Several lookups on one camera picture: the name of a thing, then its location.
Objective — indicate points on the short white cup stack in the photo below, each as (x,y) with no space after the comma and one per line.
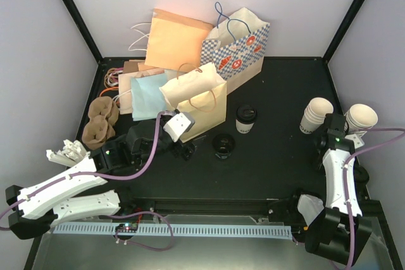
(314,114)

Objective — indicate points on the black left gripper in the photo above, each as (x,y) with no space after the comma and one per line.
(180,150)

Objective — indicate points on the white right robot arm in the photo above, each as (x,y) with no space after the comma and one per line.
(337,229)

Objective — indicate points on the black frame post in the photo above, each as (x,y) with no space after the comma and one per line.
(342,29)
(82,27)

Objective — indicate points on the white takeout coffee cup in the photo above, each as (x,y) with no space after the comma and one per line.
(243,128)

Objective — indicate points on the flat brown paper bags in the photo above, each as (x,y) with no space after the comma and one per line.
(119,79)

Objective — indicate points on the black frame post right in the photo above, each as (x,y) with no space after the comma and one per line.
(342,29)

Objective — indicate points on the black lidded coffee cup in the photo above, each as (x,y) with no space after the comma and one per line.
(223,145)

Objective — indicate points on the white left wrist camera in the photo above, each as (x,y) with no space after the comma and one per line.
(178,125)

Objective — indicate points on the brown pulp carrier stack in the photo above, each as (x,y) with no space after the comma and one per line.
(103,114)

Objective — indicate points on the black cup lid stack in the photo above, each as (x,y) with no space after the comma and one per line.
(361,176)

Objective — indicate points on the blue checkered paper bag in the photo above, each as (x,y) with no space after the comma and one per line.
(236,46)

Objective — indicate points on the black coffee cup lid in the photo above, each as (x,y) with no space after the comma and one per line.
(246,114)

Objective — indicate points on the black frame post left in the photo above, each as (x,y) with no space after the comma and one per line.
(82,27)

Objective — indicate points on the beige kraft paper bag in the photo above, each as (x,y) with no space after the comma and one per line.
(202,93)

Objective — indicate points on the tall white cup stack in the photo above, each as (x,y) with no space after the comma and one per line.
(360,118)

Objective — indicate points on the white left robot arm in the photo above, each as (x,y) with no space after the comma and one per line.
(36,209)

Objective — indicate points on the orange paper bag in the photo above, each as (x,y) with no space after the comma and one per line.
(175,40)

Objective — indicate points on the light blue paper bag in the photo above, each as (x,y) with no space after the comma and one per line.
(147,99)

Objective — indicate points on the light blue cable duct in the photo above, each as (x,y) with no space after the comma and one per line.
(179,230)

